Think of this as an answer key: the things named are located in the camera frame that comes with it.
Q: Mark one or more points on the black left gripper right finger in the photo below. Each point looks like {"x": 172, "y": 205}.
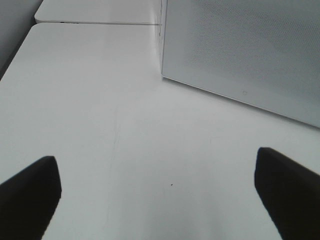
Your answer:
{"x": 290, "y": 193}

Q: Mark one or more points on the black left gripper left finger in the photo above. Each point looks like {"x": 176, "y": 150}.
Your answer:
{"x": 28, "y": 200}

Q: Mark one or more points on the white microwave door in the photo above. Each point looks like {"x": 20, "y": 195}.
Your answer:
{"x": 264, "y": 53}

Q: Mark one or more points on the white adjacent table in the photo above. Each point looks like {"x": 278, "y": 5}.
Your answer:
{"x": 102, "y": 12}

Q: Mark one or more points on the white microwave oven body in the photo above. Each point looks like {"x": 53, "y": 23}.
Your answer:
{"x": 160, "y": 37}

